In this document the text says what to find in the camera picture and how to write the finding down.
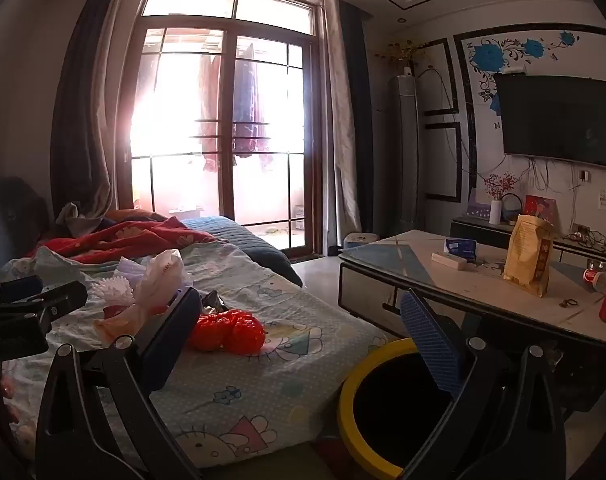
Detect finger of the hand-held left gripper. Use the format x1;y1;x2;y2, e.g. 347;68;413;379
13;281;90;322
0;274;46;307

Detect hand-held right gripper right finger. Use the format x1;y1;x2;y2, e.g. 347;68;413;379
395;287;569;480

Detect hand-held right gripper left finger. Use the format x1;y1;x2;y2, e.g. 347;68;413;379
35;287;206;480

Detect black snack wrapper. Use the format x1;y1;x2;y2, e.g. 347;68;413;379
200;290;230;314

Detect white plastic bag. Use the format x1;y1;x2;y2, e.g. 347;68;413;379
93;249;194;348

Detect red plastic bag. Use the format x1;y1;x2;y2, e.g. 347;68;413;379
188;309;266;356

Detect white foam fruit net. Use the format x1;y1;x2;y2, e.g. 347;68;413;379
90;272;136;307

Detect yellow rim trash bin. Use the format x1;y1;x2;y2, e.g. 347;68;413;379
310;337;456;480

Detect dark upholstered backrest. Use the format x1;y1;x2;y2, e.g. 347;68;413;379
0;175;51;286

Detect white and teal coffee table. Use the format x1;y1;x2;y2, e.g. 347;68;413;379
338;230;606;411

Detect white flat box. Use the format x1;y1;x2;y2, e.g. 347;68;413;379
431;251;468;271

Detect grey cloth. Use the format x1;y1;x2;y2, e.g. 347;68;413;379
55;202;104;238

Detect blue tissue pack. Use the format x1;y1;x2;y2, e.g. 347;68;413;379
444;238;478;261

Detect red floral blanket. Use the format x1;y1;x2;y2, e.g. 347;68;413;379
28;210;219;263

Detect blue quilted sofa cover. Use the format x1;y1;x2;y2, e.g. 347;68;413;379
183;216;304;288

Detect blue and white box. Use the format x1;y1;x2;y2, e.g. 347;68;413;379
344;232;379;256

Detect black TV stand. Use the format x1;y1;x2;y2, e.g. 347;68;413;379
450;216;606;281

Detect yellow paper bag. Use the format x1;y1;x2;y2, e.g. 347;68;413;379
503;214;554;297

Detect purple box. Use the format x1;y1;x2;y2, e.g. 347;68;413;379
466;187;491;221

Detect white vase with red flowers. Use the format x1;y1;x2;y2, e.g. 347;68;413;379
483;172;519;226

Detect round framed ornament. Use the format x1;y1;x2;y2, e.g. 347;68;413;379
500;194;526;226

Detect red gift box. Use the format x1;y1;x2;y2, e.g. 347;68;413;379
524;195;559;233

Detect standing air conditioner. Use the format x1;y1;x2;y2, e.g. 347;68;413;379
387;74;420;233

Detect grey and blue curtain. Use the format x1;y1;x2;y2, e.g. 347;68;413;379
50;0;148;221
325;0;376;241

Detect red hanging garment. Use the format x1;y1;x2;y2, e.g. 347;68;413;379
197;55;222;173

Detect brown framed glass door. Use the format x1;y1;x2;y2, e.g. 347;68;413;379
115;0;334;261

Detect purple hanging garment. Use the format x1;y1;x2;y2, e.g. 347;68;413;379
232;44;277;167

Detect yellow artificial flowers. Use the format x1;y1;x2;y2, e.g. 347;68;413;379
375;40;431;68

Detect power strip with cables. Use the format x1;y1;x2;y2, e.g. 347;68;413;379
566;222;606;252

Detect wall-mounted television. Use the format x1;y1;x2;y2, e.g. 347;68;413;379
493;74;606;171

